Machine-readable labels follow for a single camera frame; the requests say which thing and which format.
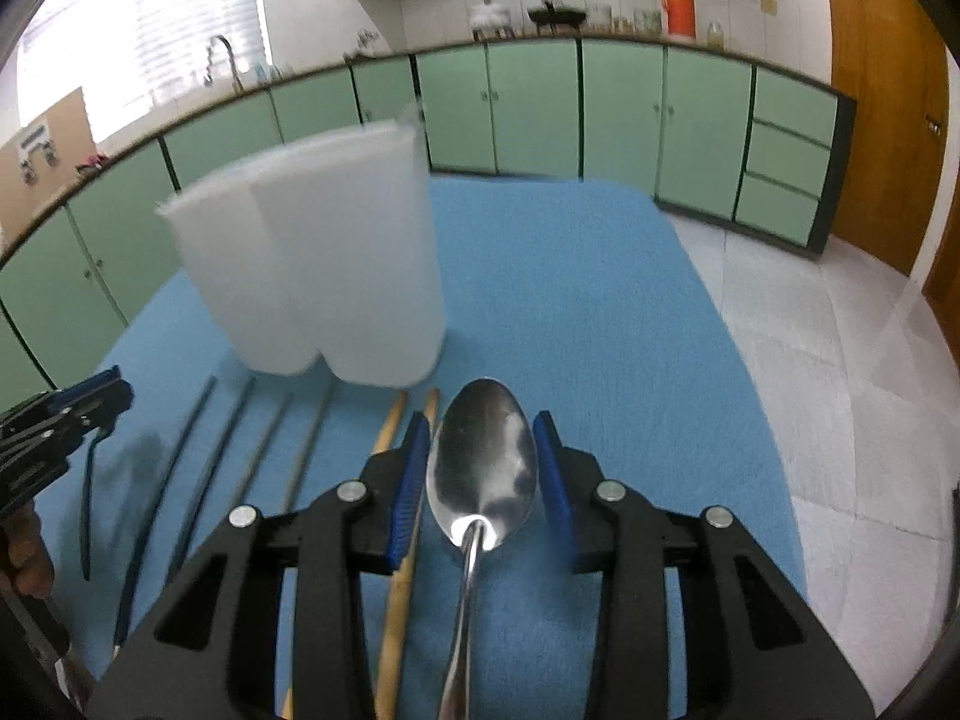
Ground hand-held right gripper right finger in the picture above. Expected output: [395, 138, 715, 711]
[531, 411, 875, 720]

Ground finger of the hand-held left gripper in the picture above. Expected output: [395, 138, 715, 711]
[15, 365, 122, 425]
[41, 381, 134, 466]

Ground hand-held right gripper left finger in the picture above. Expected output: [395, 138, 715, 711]
[86, 412, 434, 720]

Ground metal spoon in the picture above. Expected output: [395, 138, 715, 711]
[426, 377, 539, 720]

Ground white utensil holder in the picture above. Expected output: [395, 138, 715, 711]
[154, 116, 447, 391]

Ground person's left hand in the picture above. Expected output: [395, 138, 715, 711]
[0, 502, 55, 601]

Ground blue table mat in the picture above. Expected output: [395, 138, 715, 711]
[67, 176, 811, 720]

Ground cardboard box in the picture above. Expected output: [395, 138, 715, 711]
[0, 88, 95, 241]

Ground metal kitchen faucet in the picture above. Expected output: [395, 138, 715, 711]
[204, 34, 242, 95]

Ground white window blinds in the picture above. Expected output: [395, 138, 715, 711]
[22, 0, 271, 143]

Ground green base cabinets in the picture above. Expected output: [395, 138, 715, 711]
[0, 37, 755, 391]

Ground green three-drawer cabinet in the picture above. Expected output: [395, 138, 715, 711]
[731, 64, 857, 252]

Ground plain wooden door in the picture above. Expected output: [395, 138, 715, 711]
[919, 150, 960, 331]

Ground black wok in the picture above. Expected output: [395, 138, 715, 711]
[527, 0, 586, 32]

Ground white lidded pot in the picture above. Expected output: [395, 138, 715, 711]
[469, 0, 518, 38]

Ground orange thermos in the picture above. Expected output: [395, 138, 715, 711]
[660, 0, 698, 40]

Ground wooden door with handle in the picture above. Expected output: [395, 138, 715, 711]
[817, 0, 952, 271]

